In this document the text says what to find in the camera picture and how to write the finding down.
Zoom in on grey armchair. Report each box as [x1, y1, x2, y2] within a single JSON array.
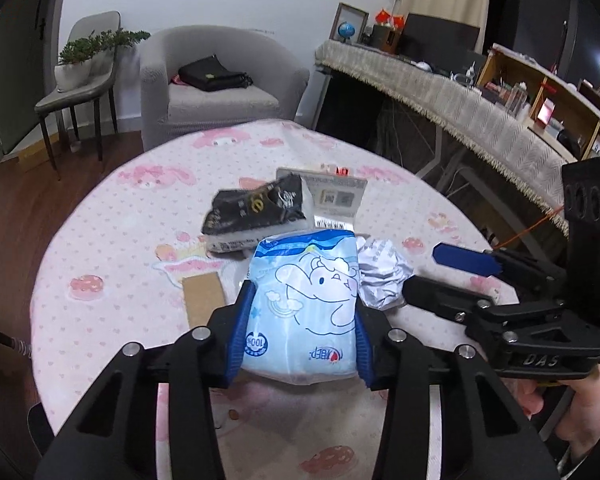
[[139, 25, 311, 152]]

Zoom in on brown cardboard piece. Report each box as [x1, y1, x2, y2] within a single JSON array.
[[182, 272, 227, 328]]

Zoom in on black handbag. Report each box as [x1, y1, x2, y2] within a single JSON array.
[[177, 55, 253, 92]]

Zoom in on orange cable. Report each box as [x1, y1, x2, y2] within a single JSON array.
[[500, 205, 566, 248]]

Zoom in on white paper ball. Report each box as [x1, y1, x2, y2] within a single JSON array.
[[355, 237, 415, 311]]

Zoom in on potted plant in white pot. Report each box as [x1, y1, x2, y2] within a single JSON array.
[[87, 29, 151, 73], [54, 35, 106, 92]]

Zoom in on brown wooden box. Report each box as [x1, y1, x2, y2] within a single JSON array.
[[372, 24, 402, 53]]

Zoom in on grey-green door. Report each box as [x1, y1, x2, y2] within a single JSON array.
[[0, 0, 68, 163]]

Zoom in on black plastic bag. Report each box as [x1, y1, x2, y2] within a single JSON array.
[[201, 172, 313, 256]]

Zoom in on grey dining chair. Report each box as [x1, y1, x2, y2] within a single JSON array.
[[34, 10, 122, 181]]

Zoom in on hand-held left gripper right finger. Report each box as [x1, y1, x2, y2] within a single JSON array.
[[352, 305, 563, 480]]

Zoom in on person's right hand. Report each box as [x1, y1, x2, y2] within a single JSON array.
[[517, 365, 600, 456]]

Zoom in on wooden picture frame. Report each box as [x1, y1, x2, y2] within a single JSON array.
[[328, 2, 370, 43]]

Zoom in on small red flags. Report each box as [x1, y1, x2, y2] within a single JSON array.
[[376, 8, 405, 28]]

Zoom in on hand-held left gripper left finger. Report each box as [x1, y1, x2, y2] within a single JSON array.
[[32, 280, 258, 480]]

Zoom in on beige fringed desk cloth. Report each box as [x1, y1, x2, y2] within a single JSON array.
[[314, 40, 571, 236]]

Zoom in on wooden shelf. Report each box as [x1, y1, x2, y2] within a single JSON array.
[[477, 44, 600, 163]]

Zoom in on blue tissue packet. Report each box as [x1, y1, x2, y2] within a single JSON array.
[[240, 229, 363, 386]]

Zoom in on black monitor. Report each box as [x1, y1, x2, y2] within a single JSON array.
[[397, 12, 482, 63]]

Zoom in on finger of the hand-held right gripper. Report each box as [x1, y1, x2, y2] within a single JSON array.
[[402, 275, 498, 328], [432, 242, 571, 303]]

